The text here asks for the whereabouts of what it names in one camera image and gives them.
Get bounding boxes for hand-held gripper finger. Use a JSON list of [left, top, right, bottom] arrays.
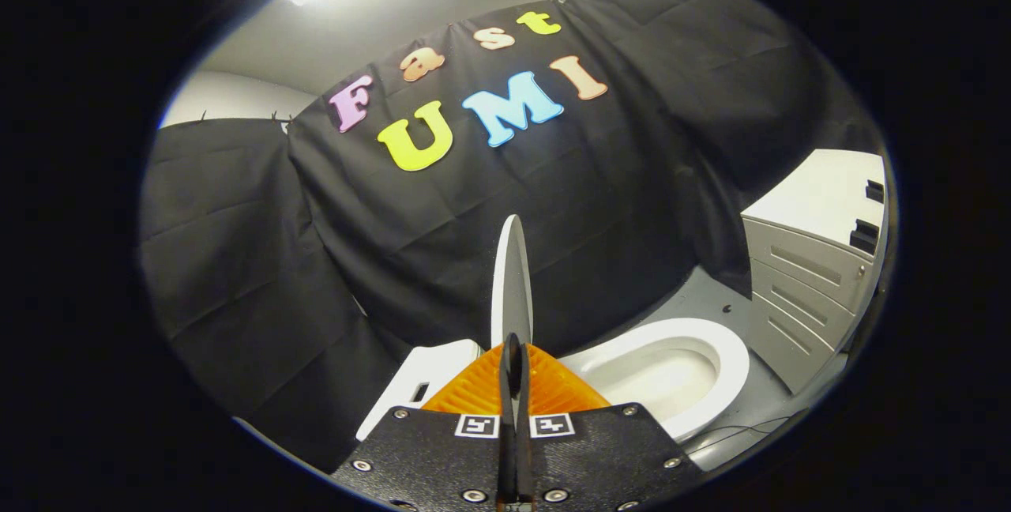
[[332, 333, 517, 511], [516, 333, 702, 511]]

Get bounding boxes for white toilet lid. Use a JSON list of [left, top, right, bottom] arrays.
[[490, 214, 535, 352]]

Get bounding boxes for black backdrop cloth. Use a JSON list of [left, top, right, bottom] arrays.
[[141, 0, 882, 475]]

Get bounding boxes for white drawer cabinet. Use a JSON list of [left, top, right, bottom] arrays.
[[740, 149, 890, 395]]

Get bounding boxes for black floor cables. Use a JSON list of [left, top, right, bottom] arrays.
[[686, 416, 793, 451]]

